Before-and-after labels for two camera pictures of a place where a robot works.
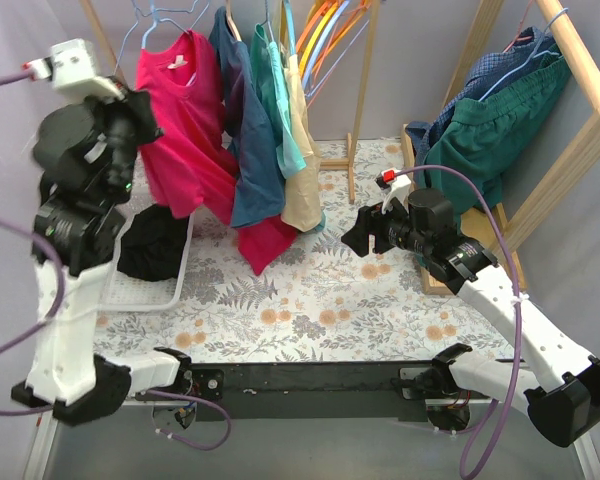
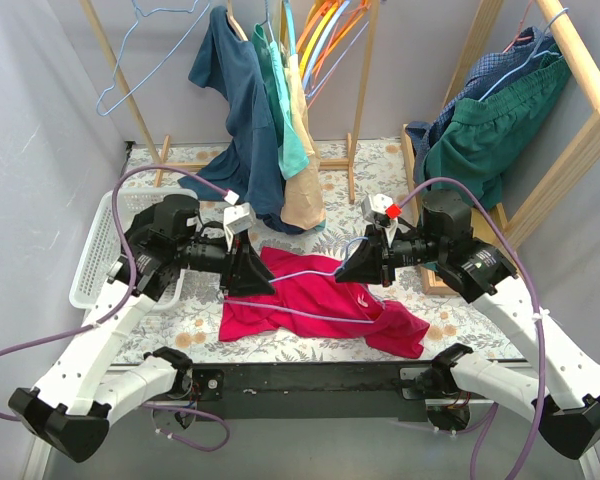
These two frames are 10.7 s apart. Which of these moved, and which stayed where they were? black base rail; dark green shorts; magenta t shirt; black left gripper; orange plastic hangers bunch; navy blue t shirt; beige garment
Moved: magenta t shirt; black left gripper
Stayed: orange plastic hangers bunch; beige garment; black base rail; dark green shorts; navy blue t shirt
